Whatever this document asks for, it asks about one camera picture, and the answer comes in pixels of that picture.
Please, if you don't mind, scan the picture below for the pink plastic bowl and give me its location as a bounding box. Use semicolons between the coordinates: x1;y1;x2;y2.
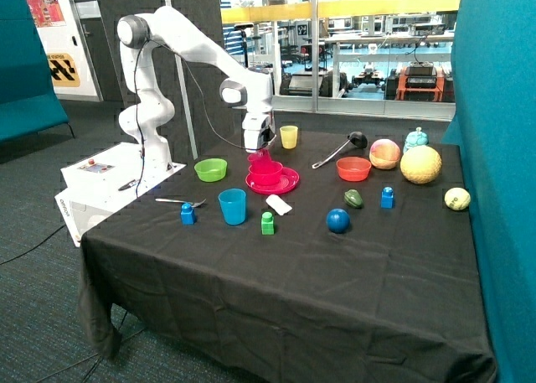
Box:
248;161;283;186

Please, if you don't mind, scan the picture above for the teal sofa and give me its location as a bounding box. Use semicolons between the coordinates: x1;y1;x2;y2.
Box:
0;0;70;142

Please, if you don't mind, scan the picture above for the green toy block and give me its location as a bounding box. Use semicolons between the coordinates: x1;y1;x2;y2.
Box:
260;211;276;235

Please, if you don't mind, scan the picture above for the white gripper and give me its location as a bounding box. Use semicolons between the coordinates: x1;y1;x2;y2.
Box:
242;111;276;157

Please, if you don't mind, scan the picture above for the blue plastic cup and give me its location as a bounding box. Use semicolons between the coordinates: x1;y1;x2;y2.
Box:
218;189;247;225

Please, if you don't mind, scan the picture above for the black tablecloth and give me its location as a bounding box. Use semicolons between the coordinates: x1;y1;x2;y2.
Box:
78;132;498;382

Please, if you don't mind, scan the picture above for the red poster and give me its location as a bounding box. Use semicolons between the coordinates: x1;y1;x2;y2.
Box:
26;0;66;28

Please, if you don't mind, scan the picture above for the blue toy block left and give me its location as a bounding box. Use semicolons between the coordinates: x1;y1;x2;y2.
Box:
180;203;197;225

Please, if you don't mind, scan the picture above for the blue ball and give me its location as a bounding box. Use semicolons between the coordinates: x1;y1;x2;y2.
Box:
326;209;350;234

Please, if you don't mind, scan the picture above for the pink plastic plate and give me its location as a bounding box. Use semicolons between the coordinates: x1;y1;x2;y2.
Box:
245;167;300;195

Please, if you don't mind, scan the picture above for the blue toy block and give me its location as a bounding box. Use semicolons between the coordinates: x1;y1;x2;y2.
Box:
380;186;394;209
180;203;197;225

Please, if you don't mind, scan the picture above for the yellow plastic cup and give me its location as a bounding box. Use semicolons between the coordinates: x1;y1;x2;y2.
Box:
280;125;298;149

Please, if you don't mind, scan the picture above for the green plastic bowl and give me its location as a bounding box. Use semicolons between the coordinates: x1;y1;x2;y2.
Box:
194;158;228;183

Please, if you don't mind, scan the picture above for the black ladle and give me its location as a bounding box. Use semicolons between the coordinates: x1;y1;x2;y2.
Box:
312;132;368;169

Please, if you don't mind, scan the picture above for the pink plastic cup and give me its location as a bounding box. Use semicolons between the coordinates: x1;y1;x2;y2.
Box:
248;151;272;172

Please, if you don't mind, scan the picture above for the blue toy block right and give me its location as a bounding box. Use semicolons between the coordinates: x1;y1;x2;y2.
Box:
380;186;394;209

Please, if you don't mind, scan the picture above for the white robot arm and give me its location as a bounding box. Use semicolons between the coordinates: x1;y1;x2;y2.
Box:
117;6;276;172

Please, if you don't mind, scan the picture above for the white small packet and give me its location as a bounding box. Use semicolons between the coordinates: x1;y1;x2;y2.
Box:
265;194;292;215

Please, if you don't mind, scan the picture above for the teal partition wall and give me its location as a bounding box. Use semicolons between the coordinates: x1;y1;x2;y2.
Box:
443;0;535;382

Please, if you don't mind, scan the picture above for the orange plastic bowl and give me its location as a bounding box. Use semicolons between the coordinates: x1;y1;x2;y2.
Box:
336;157;372;182

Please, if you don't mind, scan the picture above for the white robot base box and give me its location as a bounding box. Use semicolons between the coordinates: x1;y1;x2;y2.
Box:
55;142;184;246

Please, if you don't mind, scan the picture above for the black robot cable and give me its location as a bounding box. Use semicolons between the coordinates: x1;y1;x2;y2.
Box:
118;39;252;198

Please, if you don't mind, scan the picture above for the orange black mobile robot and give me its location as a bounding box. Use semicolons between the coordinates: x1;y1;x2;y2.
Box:
384;61;455;103

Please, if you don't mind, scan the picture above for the yellow black sign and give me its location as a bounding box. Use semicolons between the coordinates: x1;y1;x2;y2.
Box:
47;53;80;88

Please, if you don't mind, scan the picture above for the pink orange ball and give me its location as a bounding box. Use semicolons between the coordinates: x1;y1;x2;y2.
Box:
369;139;401;170

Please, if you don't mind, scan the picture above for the large yellow ball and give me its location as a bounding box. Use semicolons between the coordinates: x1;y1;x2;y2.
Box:
400;146;442;184

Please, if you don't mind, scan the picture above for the metal spoon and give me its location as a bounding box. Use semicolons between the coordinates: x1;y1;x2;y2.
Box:
155;198;207;208

